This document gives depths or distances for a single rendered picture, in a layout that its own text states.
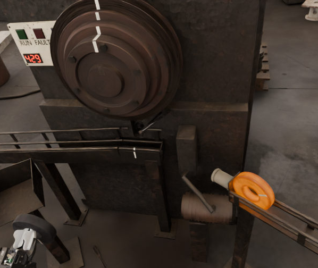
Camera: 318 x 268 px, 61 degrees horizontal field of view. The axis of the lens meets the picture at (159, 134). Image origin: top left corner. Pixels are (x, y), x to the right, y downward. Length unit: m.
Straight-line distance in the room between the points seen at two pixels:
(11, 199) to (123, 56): 0.88
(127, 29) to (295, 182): 1.57
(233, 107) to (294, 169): 1.09
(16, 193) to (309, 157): 1.89
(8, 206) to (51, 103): 0.50
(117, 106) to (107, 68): 0.15
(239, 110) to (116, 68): 0.52
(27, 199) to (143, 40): 0.88
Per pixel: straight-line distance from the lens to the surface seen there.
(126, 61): 0.87
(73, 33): 0.97
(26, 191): 1.43
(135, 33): 0.89
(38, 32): 1.24
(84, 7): 0.95
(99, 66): 0.90
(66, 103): 1.36
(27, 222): 1.07
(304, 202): 1.99
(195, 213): 1.25
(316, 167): 2.21
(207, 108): 1.15
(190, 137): 1.12
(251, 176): 1.02
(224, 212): 1.24
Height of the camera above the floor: 1.56
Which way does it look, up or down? 41 degrees down
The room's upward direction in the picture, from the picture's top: 9 degrees counter-clockwise
